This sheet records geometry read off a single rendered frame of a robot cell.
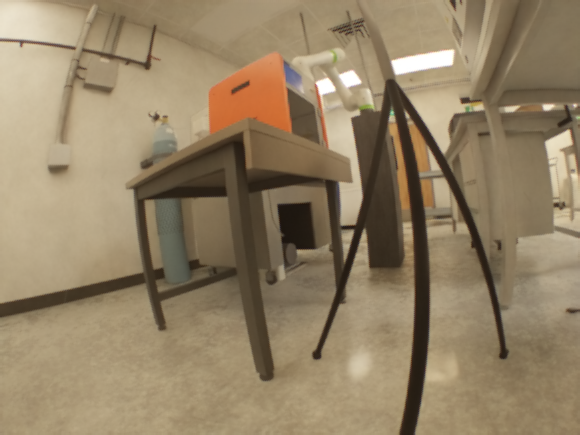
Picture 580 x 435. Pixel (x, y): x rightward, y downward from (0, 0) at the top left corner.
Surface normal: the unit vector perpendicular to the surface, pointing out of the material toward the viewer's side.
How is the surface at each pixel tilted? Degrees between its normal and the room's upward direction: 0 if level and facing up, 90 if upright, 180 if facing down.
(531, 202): 90
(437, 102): 90
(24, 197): 90
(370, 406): 0
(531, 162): 90
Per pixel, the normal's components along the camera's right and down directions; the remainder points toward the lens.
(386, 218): -0.54, 0.08
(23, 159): 0.84, -0.08
